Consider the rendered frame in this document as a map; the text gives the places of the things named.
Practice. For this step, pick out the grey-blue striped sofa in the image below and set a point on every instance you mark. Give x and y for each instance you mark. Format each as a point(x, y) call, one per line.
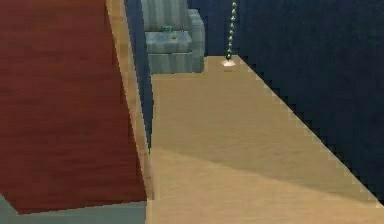
point(173, 50)

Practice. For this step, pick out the small teal object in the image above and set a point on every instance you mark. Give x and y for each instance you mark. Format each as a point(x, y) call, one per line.
point(167, 28)

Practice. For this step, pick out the beaded floor lamp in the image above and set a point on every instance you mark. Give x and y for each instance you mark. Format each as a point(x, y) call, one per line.
point(230, 40)

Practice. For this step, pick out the small orange object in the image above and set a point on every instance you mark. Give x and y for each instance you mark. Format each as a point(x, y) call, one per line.
point(173, 37)

